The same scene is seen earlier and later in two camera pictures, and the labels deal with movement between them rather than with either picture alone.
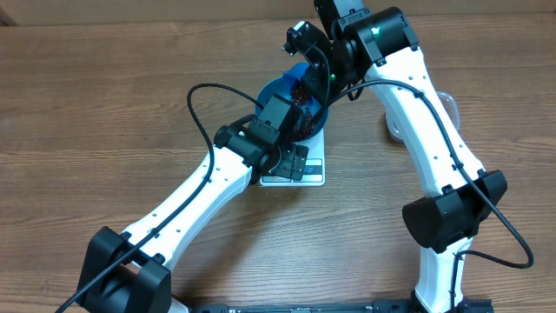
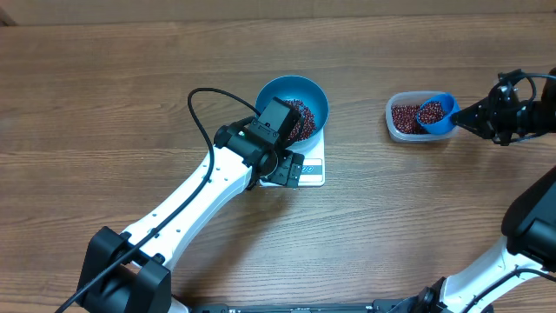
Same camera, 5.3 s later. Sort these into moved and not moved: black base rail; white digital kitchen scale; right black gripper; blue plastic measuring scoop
Moved: right black gripper; blue plastic measuring scoop
Not moved: white digital kitchen scale; black base rail
